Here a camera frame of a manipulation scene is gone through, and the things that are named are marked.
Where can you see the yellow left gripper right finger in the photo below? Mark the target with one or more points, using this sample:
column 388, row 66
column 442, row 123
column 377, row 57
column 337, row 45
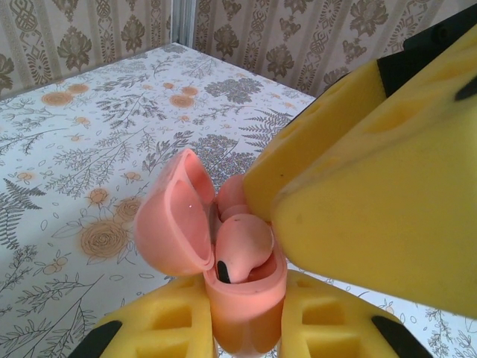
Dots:
column 335, row 328

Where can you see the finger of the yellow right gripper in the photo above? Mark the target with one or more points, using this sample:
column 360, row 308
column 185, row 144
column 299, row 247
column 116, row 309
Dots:
column 391, row 205
column 298, row 156

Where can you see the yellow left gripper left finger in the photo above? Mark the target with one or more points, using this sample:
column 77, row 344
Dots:
column 167, row 320

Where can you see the pink rectangular charging case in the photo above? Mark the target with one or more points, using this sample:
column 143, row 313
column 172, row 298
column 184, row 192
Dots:
column 167, row 223

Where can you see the aluminium frame post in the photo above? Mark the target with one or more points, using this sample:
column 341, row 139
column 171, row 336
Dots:
column 184, row 22

